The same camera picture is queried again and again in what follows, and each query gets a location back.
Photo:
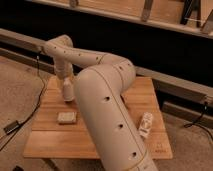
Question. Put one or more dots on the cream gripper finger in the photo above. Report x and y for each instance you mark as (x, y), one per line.
(61, 85)
(67, 90)

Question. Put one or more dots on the wooden table board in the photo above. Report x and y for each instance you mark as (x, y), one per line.
(49, 139)

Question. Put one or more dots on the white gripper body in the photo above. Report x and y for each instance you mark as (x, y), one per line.
(64, 71)

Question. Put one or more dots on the white toy figure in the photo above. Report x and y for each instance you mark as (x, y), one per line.
(145, 124)

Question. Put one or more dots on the small black power adapter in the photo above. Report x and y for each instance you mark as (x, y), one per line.
(11, 127)

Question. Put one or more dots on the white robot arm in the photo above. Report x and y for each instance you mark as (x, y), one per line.
(97, 92)

